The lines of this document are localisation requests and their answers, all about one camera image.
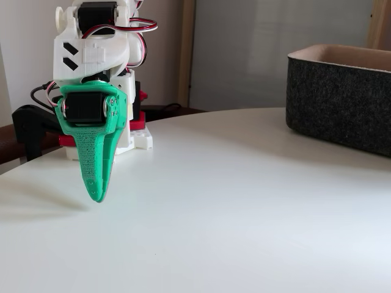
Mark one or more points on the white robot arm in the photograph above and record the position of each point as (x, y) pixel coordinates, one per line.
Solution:
(91, 55)

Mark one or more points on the dark grey felt basket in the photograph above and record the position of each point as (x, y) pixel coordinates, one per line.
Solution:
(336, 107)

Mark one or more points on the yellow sticker marked F5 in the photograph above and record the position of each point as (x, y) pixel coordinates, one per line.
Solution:
(130, 111)

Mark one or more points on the black and red clamp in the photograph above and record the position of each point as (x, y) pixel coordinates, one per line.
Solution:
(27, 128)
(137, 100)

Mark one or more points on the beige wooden door frame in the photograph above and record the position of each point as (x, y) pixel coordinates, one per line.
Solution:
(186, 45)

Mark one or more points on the light wooden post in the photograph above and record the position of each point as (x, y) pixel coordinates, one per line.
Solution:
(380, 21)

